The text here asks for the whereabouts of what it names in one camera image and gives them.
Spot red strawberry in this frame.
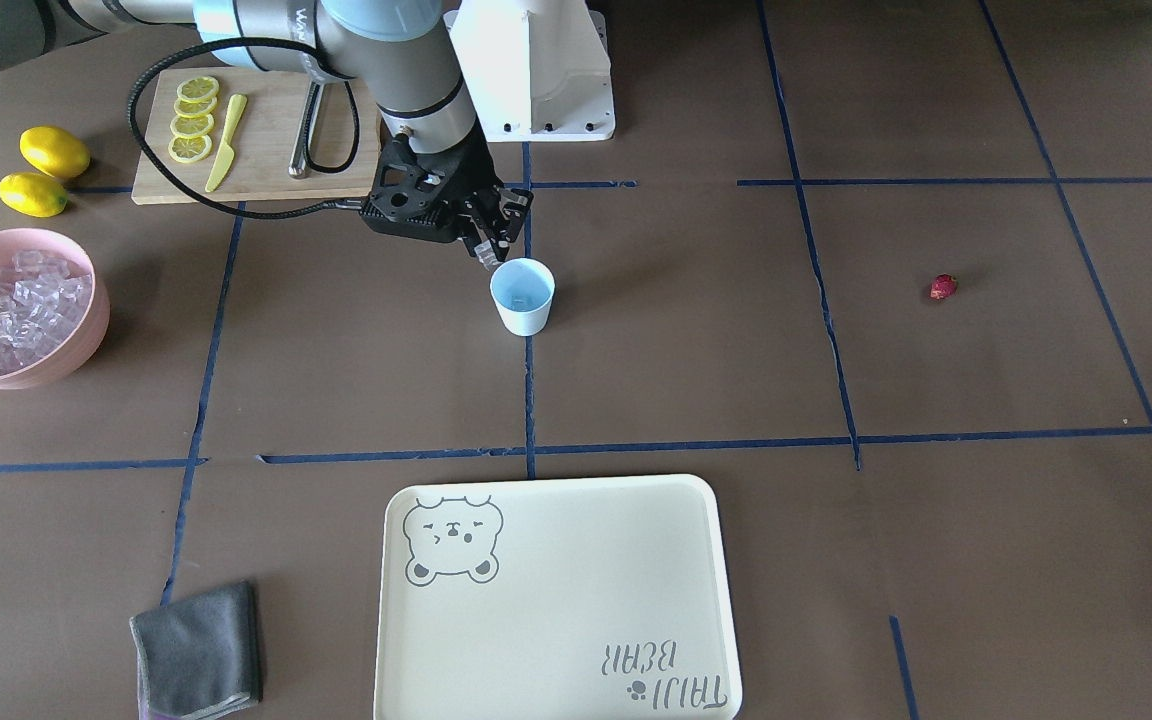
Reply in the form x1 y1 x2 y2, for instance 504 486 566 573
927 274 958 302

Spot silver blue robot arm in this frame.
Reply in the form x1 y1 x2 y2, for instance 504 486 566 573
0 1 532 268

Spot lemon slice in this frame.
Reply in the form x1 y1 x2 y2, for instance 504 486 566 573
173 96 218 118
170 113 215 138
166 135 212 164
175 76 220 104

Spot pink bowl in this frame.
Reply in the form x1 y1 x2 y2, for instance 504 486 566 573
0 227 111 389

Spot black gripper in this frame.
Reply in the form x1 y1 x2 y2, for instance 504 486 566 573
361 128 535 263

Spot steel muddler black tip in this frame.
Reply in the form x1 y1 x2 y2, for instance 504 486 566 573
287 82 324 181

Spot lemon slice top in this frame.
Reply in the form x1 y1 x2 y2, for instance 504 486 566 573
175 76 220 104

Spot whole yellow lemon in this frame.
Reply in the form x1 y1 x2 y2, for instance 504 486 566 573
0 172 69 218
18 126 91 181

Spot pile of clear ice cubes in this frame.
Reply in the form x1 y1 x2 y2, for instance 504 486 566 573
0 249 94 376

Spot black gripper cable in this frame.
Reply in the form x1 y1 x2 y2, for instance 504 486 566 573
126 38 382 221

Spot wooden cutting board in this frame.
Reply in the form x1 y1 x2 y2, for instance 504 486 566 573
142 67 384 202

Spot whole yellow lemon lower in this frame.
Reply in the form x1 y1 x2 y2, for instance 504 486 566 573
0 172 69 218

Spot clear ice cube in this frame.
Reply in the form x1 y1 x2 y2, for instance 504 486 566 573
476 247 502 272

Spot light blue cup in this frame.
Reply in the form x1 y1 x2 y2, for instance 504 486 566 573
488 258 556 338

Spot grey folded cloth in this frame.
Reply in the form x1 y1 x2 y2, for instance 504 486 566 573
129 579 262 719

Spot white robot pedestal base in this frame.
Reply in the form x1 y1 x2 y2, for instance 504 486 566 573
444 1 617 143

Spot yellow plastic knife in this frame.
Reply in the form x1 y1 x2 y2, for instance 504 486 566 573
204 94 248 194

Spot cream bear serving tray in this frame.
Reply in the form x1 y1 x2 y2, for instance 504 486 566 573
372 473 742 719

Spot lemon slice bottom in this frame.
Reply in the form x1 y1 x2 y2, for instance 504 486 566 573
166 135 212 164

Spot whole yellow lemon upper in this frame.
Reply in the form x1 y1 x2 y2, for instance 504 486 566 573
18 126 91 181

